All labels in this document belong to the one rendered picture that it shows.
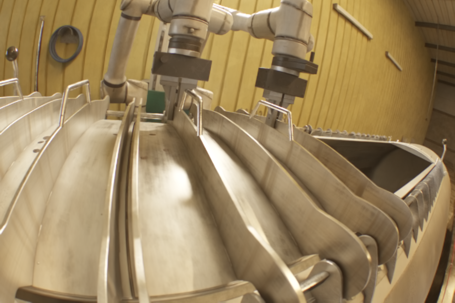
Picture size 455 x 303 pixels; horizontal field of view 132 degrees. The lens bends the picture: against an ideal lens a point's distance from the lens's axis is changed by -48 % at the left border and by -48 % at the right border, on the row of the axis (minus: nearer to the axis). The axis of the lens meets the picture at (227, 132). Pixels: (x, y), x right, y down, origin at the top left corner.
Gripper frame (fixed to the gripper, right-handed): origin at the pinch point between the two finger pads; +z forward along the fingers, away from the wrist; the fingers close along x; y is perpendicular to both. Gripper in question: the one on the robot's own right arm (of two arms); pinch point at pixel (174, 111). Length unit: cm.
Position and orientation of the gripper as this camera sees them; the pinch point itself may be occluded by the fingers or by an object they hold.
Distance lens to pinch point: 47.6
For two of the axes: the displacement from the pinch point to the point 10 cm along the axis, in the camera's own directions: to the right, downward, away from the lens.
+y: 3.9, 3.3, -8.6
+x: 9.0, 0.6, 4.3
